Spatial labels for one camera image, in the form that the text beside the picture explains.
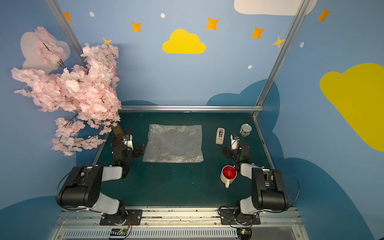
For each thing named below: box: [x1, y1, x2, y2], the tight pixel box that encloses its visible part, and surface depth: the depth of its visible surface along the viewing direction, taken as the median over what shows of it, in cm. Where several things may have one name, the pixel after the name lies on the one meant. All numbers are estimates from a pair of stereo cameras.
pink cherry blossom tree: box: [11, 26, 122, 156], surface depth 62 cm
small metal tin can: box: [239, 123, 253, 137], surface depth 109 cm
